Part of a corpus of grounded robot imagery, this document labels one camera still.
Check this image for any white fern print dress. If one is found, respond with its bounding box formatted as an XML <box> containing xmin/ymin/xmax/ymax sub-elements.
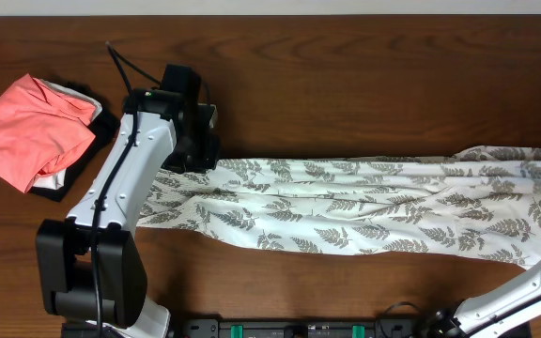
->
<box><xmin>138</xmin><ymin>146</ymin><xmax>541</xmax><ymax>259</ymax></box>

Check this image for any black garment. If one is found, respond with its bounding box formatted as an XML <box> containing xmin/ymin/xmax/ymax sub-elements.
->
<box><xmin>28</xmin><ymin>80</ymin><xmax>120</xmax><ymax>202</ymax></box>

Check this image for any pink garment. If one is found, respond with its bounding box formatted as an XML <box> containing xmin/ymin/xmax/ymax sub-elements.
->
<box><xmin>0</xmin><ymin>74</ymin><xmax>102</xmax><ymax>192</ymax></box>

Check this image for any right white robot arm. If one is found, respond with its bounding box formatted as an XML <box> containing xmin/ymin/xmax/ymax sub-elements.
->
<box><xmin>408</xmin><ymin>161</ymin><xmax>541</xmax><ymax>337</ymax></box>

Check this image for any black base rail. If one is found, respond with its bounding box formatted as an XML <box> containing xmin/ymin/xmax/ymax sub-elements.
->
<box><xmin>61</xmin><ymin>304</ymin><xmax>533</xmax><ymax>338</ymax></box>

